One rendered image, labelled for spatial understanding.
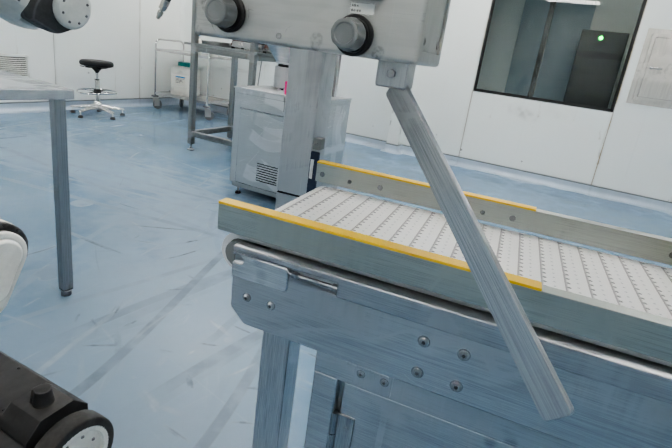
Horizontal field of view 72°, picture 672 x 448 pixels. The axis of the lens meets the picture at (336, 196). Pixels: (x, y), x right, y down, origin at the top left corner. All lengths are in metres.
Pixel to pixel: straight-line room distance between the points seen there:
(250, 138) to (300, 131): 2.47
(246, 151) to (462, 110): 2.96
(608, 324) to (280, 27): 0.38
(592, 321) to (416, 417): 0.25
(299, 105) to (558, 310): 0.51
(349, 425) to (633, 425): 0.31
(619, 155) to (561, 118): 0.66
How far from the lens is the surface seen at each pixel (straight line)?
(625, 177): 5.49
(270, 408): 1.05
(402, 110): 0.44
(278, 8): 0.44
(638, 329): 0.48
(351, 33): 0.39
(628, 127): 5.43
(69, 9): 1.05
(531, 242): 0.69
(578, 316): 0.47
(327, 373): 0.61
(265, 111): 3.16
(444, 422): 0.61
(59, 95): 1.91
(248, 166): 3.29
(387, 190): 0.73
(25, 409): 1.35
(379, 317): 0.50
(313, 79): 0.77
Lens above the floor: 1.07
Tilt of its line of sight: 17 degrees down
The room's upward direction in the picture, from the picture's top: 8 degrees clockwise
